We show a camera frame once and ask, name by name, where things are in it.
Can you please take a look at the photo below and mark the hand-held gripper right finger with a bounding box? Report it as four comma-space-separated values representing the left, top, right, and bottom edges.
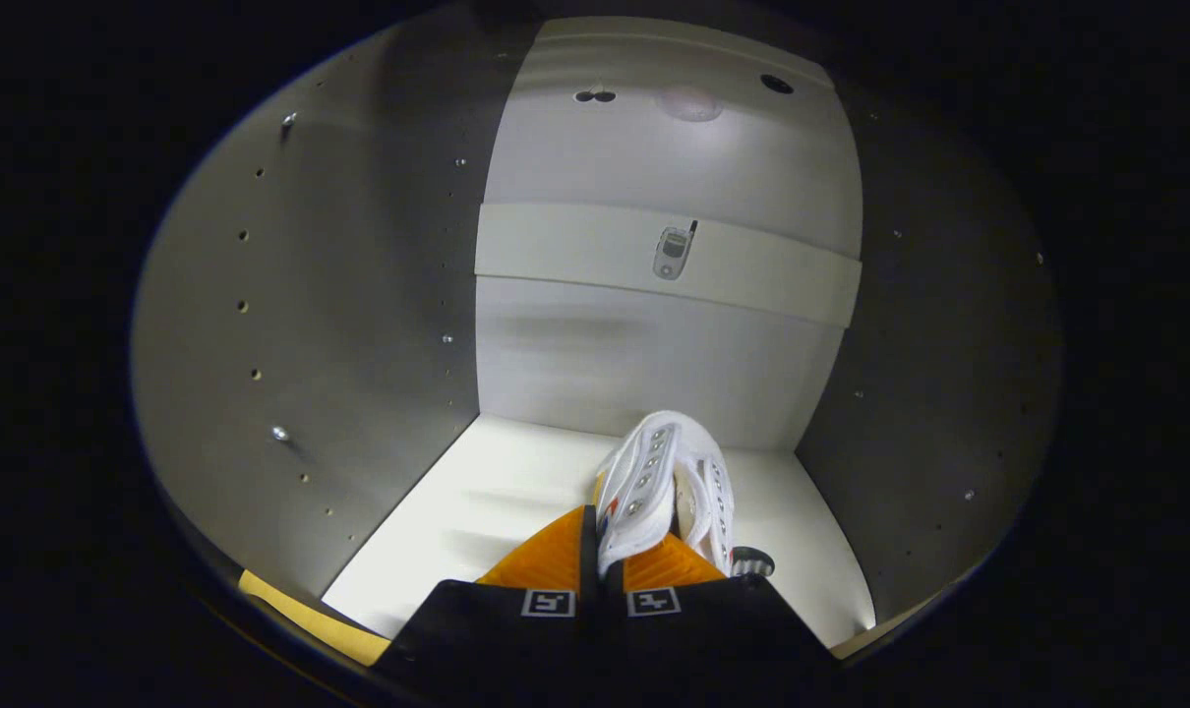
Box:
603, 536, 844, 689

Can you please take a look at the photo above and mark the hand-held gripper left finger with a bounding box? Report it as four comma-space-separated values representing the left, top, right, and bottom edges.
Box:
373, 504, 598, 694

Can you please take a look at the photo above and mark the white lace-up shoe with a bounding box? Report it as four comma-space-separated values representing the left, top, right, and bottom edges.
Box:
594, 410, 776, 579

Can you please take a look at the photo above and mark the grey shoe cabinet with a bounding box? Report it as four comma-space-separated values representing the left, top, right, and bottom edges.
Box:
130, 5, 1064, 672

